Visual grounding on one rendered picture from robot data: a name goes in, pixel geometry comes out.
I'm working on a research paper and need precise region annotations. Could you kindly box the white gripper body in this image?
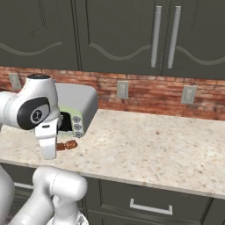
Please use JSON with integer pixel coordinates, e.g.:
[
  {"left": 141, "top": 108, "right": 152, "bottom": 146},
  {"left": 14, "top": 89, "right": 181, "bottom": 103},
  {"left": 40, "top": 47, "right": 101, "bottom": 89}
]
[{"left": 34, "top": 126, "right": 59, "bottom": 161}]

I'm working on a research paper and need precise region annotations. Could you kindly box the brown kebab skewer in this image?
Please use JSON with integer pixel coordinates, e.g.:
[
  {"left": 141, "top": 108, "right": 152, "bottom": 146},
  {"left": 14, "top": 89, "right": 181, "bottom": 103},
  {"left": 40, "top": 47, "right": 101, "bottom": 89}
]
[{"left": 55, "top": 140, "right": 79, "bottom": 152}]

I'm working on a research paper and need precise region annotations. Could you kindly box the dark grey base cupboard door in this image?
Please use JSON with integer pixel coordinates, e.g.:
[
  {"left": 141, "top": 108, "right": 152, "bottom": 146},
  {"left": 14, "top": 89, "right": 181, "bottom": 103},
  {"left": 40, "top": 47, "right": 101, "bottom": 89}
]
[{"left": 201, "top": 197, "right": 225, "bottom": 225}]

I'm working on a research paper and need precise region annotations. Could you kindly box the dark grey drawer front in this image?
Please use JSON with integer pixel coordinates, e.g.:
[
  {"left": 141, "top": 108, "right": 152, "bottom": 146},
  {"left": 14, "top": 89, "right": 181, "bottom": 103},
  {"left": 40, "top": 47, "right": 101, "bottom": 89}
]
[
  {"left": 98, "top": 178, "right": 213, "bottom": 225},
  {"left": 0, "top": 162, "right": 40, "bottom": 194}
]

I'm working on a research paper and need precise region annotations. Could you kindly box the grey green toaster oven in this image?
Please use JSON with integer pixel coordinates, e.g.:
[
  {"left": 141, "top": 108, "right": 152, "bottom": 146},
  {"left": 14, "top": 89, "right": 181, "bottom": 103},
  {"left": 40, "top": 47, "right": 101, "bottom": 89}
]
[{"left": 54, "top": 83, "right": 99, "bottom": 141}]

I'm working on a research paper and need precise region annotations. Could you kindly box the silver drawer handle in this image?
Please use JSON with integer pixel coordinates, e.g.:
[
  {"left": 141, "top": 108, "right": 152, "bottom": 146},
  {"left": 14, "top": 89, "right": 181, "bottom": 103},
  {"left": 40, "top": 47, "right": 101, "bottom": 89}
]
[
  {"left": 129, "top": 198, "right": 174, "bottom": 216},
  {"left": 12, "top": 181, "right": 35, "bottom": 191}
]

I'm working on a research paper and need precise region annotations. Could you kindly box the grey wall socket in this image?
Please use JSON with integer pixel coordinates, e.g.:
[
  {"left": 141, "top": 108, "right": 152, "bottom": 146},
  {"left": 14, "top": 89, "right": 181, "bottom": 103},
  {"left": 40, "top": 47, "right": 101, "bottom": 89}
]
[
  {"left": 116, "top": 80, "right": 129, "bottom": 100},
  {"left": 180, "top": 84, "right": 198, "bottom": 105},
  {"left": 8, "top": 72, "right": 22, "bottom": 91}
]

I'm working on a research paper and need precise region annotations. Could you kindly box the silver cupboard door handle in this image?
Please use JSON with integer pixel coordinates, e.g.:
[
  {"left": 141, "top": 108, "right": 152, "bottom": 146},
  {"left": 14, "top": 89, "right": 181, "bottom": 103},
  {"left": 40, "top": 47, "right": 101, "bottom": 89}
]
[
  {"left": 150, "top": 5, "right": 163, "bottom": 69},
  {"left": 167, "top": 5, "right": 182, "bottom": 69}
]

